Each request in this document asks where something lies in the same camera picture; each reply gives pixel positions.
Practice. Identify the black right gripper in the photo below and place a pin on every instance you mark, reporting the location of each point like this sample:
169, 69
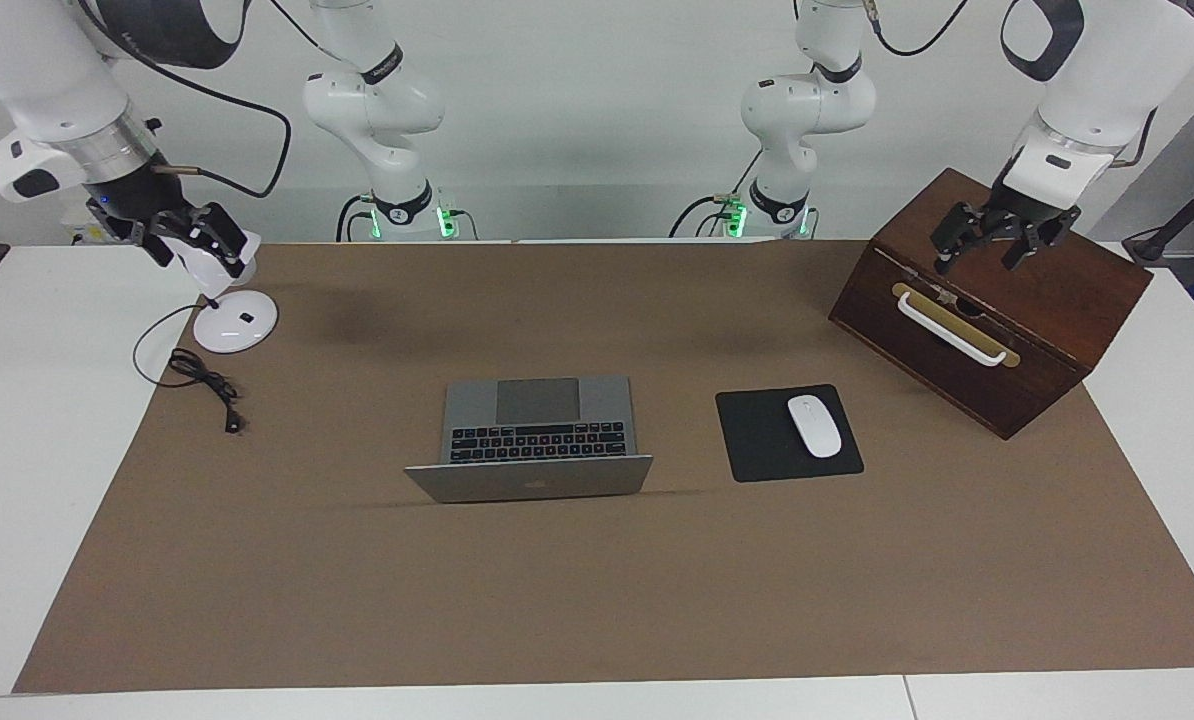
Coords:
137, 200

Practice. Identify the grey laptop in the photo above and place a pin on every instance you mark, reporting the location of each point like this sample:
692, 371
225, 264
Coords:
537, 440

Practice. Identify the black mouse pad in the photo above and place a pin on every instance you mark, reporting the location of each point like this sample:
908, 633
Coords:
757, 440

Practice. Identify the white computer mouse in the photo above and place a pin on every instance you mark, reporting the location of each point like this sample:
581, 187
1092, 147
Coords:
814, 427

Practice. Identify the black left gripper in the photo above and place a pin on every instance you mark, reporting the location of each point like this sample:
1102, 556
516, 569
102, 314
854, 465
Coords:
1032, 218

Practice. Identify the white desk lamp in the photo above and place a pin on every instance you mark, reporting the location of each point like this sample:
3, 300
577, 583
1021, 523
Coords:
232, 325

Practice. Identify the black stand leg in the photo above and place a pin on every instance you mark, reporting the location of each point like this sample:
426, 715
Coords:
1182, 215

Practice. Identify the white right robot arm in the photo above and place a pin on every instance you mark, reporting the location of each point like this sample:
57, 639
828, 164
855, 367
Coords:
37, 70

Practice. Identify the dark brown wooden box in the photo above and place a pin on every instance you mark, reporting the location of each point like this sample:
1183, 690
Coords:
1047, 270

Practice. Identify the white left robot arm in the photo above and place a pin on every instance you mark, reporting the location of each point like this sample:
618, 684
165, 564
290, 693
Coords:
807, 100

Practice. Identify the brown table mat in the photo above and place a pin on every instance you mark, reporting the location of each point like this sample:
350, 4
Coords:
597, 590

